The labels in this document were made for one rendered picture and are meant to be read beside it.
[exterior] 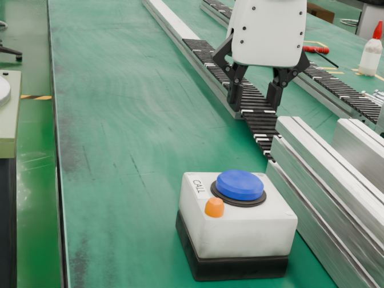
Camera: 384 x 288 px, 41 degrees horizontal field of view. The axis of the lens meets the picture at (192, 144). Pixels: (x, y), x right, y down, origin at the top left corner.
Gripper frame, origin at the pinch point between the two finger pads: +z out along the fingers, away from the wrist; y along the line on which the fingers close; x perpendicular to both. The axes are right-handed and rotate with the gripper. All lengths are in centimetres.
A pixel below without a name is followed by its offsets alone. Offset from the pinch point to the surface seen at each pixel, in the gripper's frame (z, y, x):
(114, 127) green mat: 3.9, 20.3, 3.3
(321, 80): 0.4, -17.1, -12.2
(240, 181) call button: -3.4, 13.2, 31.3
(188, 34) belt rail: 0.9, -0.3, -42.8
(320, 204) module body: -1.0, 5.0, 31.0
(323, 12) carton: 36, -189, -332
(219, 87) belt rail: 2.8, 1.3, -12.3
